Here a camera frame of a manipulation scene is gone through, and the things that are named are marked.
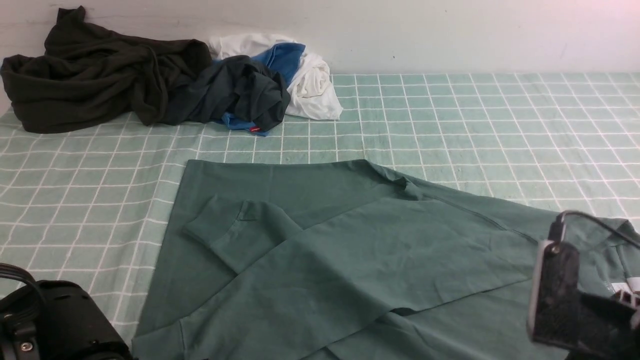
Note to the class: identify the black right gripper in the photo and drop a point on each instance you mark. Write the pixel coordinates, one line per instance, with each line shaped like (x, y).
(610, 330)

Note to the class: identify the green long-sleeve top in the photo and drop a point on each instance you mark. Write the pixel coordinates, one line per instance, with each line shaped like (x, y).
(339, 261)

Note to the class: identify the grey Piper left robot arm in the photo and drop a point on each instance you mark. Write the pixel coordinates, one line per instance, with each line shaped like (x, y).
(54, 320)

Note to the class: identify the white crumpled garment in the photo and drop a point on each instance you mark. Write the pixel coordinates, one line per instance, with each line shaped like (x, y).
(312, 92)

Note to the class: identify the blue crumpled garment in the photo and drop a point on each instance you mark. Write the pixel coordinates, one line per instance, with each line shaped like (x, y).
(282, 60)

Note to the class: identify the dark teal crumpled garment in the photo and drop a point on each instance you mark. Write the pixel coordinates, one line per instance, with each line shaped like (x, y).
(238, 92)

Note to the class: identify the green checkered tablecloth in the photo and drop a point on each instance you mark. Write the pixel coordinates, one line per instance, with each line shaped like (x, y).
(91, 206)

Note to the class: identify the dark olive crumpled garment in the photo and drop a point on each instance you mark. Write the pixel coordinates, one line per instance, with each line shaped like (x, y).
(90, 75)

